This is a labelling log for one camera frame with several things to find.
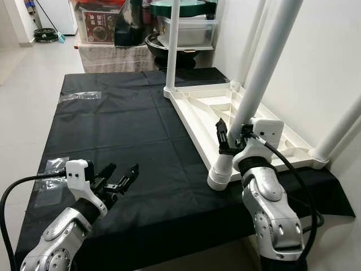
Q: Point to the clear plastic bag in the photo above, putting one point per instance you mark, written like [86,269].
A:
[79,96]

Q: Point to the black wok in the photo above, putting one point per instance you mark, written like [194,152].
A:
[158,51]

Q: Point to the black plastic bag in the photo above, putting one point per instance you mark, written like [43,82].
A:
[130,28]

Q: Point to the white plastic children table top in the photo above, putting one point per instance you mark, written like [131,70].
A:
[192,113]

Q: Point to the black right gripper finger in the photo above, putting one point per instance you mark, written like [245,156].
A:
[221,132]

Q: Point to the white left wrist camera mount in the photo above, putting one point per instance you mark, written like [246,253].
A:
[79,175]

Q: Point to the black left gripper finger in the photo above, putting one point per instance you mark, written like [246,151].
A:
[107,171]
[128,176]

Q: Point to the clear tape patch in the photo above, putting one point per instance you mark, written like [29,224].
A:
[53,169]

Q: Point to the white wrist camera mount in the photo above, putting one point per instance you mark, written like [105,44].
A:
[265,132]
[79,175]

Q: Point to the clear plastic storage box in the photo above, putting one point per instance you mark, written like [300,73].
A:
[194,31]

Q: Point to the dark green round lid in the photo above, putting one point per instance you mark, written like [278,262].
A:
[192,8]

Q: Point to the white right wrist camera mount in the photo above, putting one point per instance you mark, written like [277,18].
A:
[265,132]

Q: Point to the white refrigerator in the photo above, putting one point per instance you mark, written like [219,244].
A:
[56,14]

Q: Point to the teal head broom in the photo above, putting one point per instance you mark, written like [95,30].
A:
[61,38]

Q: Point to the black tablecloth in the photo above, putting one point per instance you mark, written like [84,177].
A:
[113,141]

